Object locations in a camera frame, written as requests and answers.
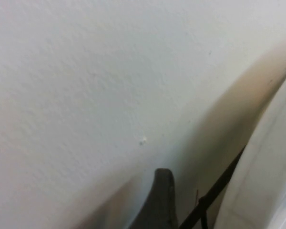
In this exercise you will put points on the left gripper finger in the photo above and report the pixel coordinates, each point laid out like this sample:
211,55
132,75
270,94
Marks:
164,202

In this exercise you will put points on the cream white round plate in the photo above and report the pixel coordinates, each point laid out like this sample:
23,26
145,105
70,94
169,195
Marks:
271,167

